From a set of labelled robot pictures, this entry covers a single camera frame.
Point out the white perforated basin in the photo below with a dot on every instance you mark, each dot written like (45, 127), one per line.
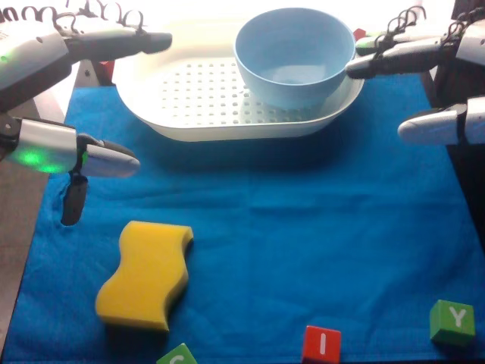
(189, 95)

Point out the green toy block letter C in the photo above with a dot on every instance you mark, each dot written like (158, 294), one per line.
(178, 356)

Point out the red toy block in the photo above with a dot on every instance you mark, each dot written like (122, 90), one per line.
(360, 34)

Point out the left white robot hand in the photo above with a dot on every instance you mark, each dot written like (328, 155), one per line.
(34, 60)

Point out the blue cloth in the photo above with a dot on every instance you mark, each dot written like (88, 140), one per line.
(303, 227)

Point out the yellow green sponge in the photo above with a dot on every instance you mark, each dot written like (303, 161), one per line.
(146, 277)

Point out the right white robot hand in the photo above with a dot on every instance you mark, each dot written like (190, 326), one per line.
(409, 57)

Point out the red toy block letter I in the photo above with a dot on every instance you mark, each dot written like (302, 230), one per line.
(322, 343)

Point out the green toy block letter Y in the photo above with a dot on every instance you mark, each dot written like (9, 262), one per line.
(452, 322)

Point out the light blue bowl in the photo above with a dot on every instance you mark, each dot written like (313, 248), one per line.
(295, 89)

